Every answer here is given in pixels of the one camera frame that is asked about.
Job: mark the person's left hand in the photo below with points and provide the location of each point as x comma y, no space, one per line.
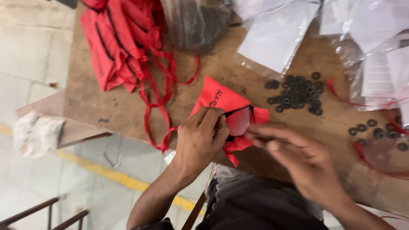
198,137

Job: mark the scattered group of black washers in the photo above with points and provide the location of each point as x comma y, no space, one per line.
380,132

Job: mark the person's dark clothing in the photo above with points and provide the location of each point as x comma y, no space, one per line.
255,204

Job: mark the clear bag of dark parts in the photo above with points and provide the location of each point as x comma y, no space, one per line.
195,24

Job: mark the person's right fingers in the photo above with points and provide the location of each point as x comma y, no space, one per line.
266,135

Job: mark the pile of black rubber washers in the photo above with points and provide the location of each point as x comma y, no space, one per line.
297,92

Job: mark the white crumpled cloth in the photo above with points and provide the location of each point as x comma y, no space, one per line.
36,134

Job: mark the clear bag with white paper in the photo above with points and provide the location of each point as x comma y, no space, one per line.
274,38

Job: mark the brown metal frame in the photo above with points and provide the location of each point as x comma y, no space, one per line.
41,217

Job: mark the person's right hand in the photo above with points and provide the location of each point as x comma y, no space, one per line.
303,159

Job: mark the heap of clear paper packets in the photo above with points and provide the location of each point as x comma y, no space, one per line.
370,48

